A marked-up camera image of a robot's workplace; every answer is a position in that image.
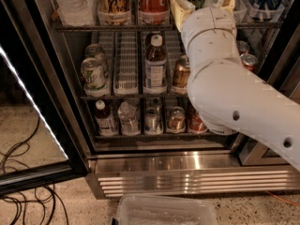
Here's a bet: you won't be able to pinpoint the brown tea bottle shelf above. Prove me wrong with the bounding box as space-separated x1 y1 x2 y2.
95 99 118 136
144 35 167 94

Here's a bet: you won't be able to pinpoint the red cola can middle front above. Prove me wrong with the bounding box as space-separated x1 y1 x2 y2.
240 53 258 72

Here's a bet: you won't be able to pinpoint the red cola can middle rear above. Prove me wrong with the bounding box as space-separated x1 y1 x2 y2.
236 40 249 55

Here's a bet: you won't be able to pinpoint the brown tea bottle bottom shelf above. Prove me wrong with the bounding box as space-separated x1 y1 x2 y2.
95 99 118 136

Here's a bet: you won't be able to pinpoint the open glass fridge door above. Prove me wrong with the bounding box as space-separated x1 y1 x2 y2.
0 0 88 195

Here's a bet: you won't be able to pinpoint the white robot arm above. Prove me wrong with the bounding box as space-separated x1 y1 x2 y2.
171 0 300 170

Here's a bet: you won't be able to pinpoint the right fridge door frame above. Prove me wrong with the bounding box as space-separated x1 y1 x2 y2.
231 133 287 166

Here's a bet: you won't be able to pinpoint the black floor cables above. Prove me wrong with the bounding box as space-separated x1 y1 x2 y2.
0 115 69 225

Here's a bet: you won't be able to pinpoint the clear water bottle bottom shelf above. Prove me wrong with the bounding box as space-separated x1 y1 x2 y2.
117 101 140 136

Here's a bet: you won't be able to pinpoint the green 7up can middle left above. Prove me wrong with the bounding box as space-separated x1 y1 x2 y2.
81 58 107 98

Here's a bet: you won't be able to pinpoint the silver can bottom shelf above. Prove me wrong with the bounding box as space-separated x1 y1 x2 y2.
144 107 163 135

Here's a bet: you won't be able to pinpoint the brown tea bottle middle shelf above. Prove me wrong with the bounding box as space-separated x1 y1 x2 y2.
144 35 167 94

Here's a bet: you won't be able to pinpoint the steel fridge base grille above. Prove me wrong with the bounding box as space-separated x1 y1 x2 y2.
86 151 300 199

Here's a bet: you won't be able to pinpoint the orange floor cable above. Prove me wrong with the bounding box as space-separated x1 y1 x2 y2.
265 190 300 208

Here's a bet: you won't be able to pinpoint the red can bottom front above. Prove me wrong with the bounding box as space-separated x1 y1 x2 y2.
188 109 207 134

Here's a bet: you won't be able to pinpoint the can behind 7up left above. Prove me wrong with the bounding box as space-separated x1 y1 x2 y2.
84 43 109 79

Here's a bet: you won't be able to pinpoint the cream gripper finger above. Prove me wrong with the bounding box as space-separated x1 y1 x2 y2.
217 0 235 14
170 0 195 31

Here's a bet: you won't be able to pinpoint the gold can bottom shelf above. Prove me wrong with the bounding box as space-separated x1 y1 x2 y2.
168 107 186 133

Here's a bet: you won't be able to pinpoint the clear plastic bin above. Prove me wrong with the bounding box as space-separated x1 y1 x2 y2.
112 194 218 225

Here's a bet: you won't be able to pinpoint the gold can middle shelf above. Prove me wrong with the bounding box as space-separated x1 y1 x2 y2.
172 55 190 94

